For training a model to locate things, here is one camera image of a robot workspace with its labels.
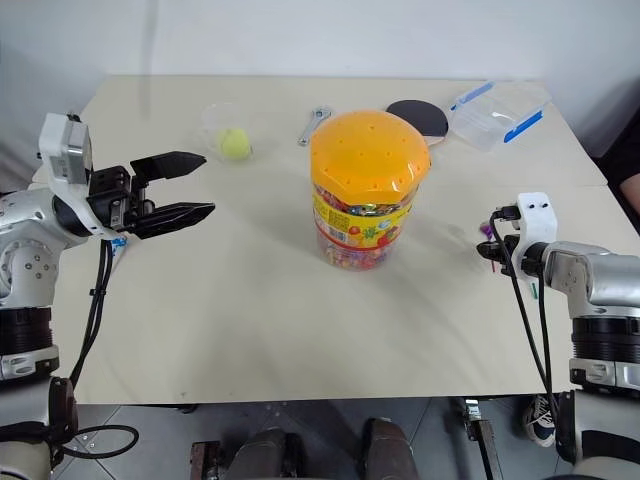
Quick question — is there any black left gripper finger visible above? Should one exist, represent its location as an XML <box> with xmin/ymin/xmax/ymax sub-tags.
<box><xmin>129</xmin><ymin>150</ymin><xmax>208</xmax><ymax>182</ymax></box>
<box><xmin>131</xmin><ymin>202</ymin><xmax>218</xmax><ymax>241</ymax></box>

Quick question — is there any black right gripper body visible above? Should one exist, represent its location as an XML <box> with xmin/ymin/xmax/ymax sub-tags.
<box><xmin>475</xmin><ymin>233</ymin><xmax>525</xmax><ymax>277</ymax></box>

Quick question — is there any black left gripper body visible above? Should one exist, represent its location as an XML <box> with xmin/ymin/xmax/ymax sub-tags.
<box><xmin>87</xmin><ymin>164</ymin><xmax>155</xmax><ymax>232</ymax></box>

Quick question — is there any clear plastic candy jar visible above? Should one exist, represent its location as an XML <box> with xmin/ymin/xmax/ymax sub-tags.
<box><xmin>311</xmin><ymin>183</ymin><xmax>416</xmax><ymax>272</ymax></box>

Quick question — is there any orange jar lid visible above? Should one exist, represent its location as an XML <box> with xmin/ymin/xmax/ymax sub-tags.
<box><xmin>308</xmin><ymin>110</ymin><xmax>433</xmax><ymax>207</ymax></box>

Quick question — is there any clear plastic cup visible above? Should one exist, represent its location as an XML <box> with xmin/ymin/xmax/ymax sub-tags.
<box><xmin>200</xmin><ymin>102</ymin><xmax>257</xmax><ymax>164</ymax></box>

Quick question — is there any yellow-green tennis ball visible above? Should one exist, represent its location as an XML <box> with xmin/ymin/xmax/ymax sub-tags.
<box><xmin>215</xmin><ymin>128</ymin><xmax>252</xmax><ymax>162</ymax></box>

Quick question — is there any clear box with blue clips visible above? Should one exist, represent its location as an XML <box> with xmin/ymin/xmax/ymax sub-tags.
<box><xmin>449</xmin><ymin>79</ymin><xmax>552</xmax><ymax>153</ymax></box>

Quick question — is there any silver metal wrench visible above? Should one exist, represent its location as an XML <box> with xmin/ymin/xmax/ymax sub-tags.
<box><xmin>297</xmin><ymin>105</ymin><xmax>334</xmax><ymax>148</ymax></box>

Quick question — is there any person in dark clothing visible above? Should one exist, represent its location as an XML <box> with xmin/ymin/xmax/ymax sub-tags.
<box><xmin>596</xmin><ymin>118</ymin><xmax>640</xmax><ymax>232</ymax></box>

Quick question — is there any black table tennis paddle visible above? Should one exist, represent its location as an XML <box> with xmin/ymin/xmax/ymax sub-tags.
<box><xmin>384</xmin><ymin>98</ymin><xmax>451</xmax><ymax>148</ymax></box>

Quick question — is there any black and white sneaker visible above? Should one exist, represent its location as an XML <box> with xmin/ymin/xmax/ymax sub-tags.
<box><xmin>521</xmin><ymin>394</ymin><xmax>559</xmax><ymax>449</ymax></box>

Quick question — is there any dark rounded shape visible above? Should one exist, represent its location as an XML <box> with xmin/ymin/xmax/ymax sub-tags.
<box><xmin>233</xmin><ymin>426</ymin><xmax>302</xmax><ymax>480</ymax></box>
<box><xmin>361</xmin><ymin>416</ymin><xmax>420</xmax><ymax>480</ymax></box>

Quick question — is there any brown block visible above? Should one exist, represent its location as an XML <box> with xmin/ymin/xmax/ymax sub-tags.
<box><xmin>189</xmin><ymin>440</ymin><xmax>222</xmax><ymax>480</ymax></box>

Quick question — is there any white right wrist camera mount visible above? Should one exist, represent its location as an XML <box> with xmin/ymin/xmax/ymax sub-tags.
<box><xmin>514</xmin><ymin>191</ymin><xmax>559</xmax><ymax>262</ymax></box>

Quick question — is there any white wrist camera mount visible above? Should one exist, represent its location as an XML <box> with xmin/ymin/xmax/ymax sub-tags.
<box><xmin>38</xmin><ymin>112</ymin><xmax>124</xmax><ymax>240</ymax></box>
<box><xmin>514</xmin><ymin>191</ymin><xmax>559</xmax><ymax>262</ymax></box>

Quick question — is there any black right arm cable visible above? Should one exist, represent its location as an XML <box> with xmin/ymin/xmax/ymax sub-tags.
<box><xmin>538</xmin><ymin>276</ymin><xmax>560</xmax><ymax>416</ymax></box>
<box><xmin>489</xmin><ymin>203</ymin><xmax>555</xmax><ymax>409</ymax></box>

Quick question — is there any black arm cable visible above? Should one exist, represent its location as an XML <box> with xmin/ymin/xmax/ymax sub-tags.
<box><xmin>538</xmin><ymin>276</ymin><xmax>560</xmax><ymax>416</ymax></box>
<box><xmin>49</xmin><ymin>238</ymin><xmax>140</xmax><ymax>459</ymax></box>
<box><xmin>489</xmin><ymin>203</ymin><xmax>555</xmax><ymax>409</ymax></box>

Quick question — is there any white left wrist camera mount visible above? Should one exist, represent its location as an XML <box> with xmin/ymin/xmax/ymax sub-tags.
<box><xmin>38</xmin><ymin>112</ymin><xmax>124</xmax><ymax>240</ymax></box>

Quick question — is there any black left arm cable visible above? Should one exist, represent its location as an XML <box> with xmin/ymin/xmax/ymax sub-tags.
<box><xmin>49</xmin><ymin>238</ymin><xmax>140</xmax><ymax>459</ymax></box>

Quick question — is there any metal table leg bracket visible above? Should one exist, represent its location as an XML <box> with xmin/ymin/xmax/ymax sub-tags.
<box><xmin>461</xmin><ymin>396</ymin><xmax>507</xmax><ymax>480</ymax></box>

